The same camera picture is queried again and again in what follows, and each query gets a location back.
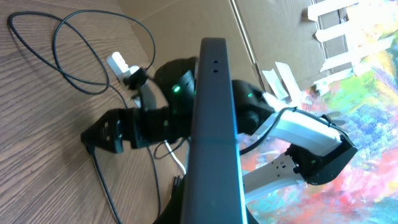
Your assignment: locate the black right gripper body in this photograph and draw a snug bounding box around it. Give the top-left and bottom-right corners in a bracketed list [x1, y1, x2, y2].
[123, 107, 174, 149]

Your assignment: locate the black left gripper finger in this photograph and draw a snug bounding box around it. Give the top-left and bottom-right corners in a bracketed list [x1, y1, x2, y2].
[154, 176, 186, 224]

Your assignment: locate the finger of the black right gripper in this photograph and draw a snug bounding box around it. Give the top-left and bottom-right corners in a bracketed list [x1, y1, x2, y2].
[80, 109, 124, 153]

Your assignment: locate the Galaxy smartphone with blue screen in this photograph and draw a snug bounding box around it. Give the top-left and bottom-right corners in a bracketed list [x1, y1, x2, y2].
[180, 37, 248, 224]

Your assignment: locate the black USB charging cable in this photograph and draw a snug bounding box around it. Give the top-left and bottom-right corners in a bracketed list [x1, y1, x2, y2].
[6, 9, 162, 224]

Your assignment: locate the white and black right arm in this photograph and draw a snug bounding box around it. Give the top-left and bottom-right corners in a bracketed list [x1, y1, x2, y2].
[81, 57, 357, 200]

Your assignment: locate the white charger adapter plug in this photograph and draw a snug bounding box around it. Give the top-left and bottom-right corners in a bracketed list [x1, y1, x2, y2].
[123, 65, 140, 78]

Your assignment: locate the white power strip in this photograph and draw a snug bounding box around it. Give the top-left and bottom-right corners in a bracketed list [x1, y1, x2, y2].
[106, 52, 131, 81]

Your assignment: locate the white power strip cord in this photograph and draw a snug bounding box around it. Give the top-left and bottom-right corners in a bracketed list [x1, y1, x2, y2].
[163, 139, 187, 175]

